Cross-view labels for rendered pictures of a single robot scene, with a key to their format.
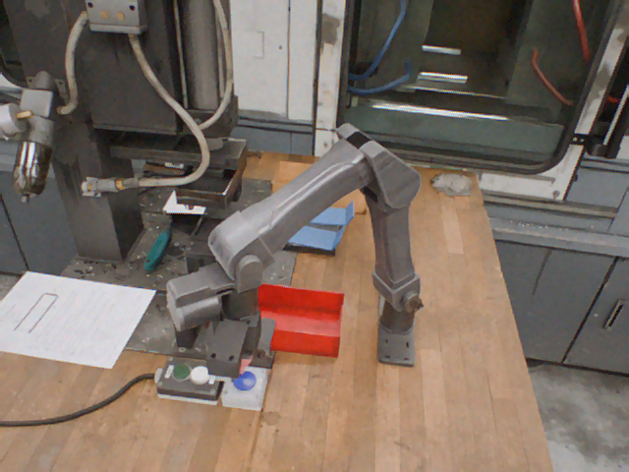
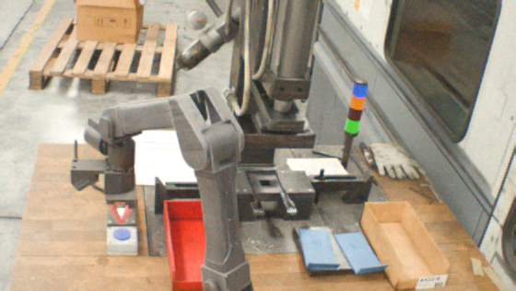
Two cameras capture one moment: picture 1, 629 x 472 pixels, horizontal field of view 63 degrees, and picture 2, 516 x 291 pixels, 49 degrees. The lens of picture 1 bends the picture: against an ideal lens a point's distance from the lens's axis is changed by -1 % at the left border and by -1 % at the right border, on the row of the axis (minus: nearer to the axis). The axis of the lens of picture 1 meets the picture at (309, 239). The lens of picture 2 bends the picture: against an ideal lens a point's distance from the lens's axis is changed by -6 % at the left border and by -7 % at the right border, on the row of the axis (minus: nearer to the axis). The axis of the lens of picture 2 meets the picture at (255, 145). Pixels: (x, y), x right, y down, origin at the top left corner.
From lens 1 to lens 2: 1.07 m
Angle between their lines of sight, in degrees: 58
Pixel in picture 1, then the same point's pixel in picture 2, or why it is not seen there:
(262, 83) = (490, 145)
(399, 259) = (211, 237)
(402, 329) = not seen: outside the picture
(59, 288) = not seen: hidden behind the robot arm
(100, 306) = (178, 167)
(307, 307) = not seen: hidden behind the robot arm
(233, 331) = (97, 165)
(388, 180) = (180, 131)
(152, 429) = (83, 210)
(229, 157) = (268, 116)
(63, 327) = (152, 157)
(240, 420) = (97, 246)
